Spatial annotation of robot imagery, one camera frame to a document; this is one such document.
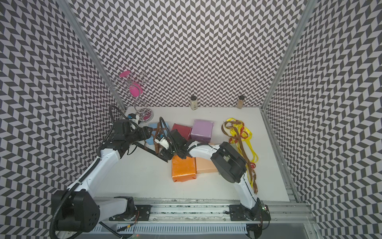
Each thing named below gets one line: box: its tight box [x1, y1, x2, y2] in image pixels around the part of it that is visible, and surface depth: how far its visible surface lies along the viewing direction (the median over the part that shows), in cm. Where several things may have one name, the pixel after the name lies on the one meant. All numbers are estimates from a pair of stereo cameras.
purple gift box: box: [190, 119, 215, 143], surface depth 98 cm
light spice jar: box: [190, 95, 198, 111], surface depth 117 cm
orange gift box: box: [171, 154, 197, 183], surface depth 82 cm
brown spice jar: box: [236, 95, 245, 110], surface depth 115 cm
